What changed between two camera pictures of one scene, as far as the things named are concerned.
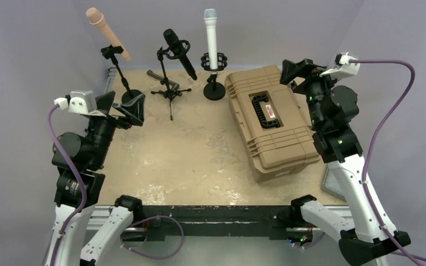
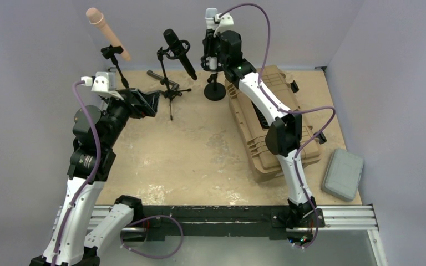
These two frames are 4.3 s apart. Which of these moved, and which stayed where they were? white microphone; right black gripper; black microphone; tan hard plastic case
Moved: right black gripper
Stayed: white microphone; tan hard plastic case; black microphone
